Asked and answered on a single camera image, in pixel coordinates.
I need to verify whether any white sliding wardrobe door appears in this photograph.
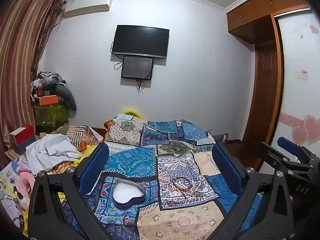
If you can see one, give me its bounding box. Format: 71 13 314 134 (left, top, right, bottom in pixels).
272 9 319 155

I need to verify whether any heart-shaped blue tin box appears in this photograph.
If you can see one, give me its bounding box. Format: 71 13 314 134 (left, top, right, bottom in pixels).
112 179 146 210

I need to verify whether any brown woven cord bracelet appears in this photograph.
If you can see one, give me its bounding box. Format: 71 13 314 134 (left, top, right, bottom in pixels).
171 176 194 193

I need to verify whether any large wall television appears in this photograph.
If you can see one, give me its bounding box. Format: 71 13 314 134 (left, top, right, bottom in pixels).
111 25 170 59

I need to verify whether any yellow printed garment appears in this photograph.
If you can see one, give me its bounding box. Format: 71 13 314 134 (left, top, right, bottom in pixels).
58 145 97 203

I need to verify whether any striped brown curtain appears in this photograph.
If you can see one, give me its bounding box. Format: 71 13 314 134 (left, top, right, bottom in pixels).
1 0 65 168

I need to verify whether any pile of dark clothes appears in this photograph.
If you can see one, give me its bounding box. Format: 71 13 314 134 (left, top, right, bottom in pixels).
30 72 77 112

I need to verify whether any white crumpled garment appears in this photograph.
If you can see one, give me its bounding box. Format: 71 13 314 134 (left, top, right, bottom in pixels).
26 134 81 176

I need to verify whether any red white box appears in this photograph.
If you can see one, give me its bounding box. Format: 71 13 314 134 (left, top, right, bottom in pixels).
10 125 36 155

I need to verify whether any green patterned covered stand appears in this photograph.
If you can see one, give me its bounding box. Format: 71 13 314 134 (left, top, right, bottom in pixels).
33 103 69 129

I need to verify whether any yellow plush toy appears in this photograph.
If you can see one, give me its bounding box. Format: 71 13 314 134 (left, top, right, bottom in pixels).
121 108 144 119

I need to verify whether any wooden wardrobe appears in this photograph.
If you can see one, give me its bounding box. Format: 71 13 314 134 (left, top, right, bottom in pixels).
227 0 308 154

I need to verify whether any orange box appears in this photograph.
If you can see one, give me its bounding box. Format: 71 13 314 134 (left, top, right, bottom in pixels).
34 95 59 106

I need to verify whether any striped orange pillow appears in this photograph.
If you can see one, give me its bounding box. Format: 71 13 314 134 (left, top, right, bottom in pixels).
50 124 103 152

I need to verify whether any white air conditioner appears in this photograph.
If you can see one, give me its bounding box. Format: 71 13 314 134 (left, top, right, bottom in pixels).
64 0 112 18

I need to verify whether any blue patchwork bed quilt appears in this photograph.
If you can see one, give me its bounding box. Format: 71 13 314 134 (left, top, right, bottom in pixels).
61 114 263 240

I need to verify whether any small wall monitor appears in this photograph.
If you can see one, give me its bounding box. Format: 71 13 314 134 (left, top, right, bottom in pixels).
121 56 153 80

